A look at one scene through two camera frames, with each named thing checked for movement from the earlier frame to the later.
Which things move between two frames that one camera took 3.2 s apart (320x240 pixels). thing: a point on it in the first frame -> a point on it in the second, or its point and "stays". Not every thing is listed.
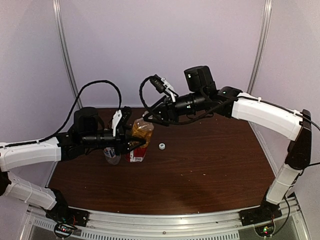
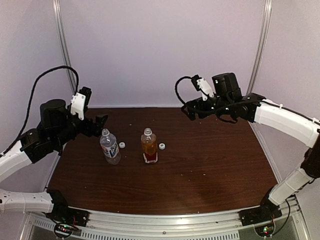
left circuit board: (63, 231) stays
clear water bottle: (110, 155) stays
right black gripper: (167, 110) -> (196, 102)
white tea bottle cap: (162, 146) stays
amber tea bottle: (143, 128) -> (149, 146)
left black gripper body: (119, 143) -> (88, 130)
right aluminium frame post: (263, 37) stays
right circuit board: (265, 230) stays
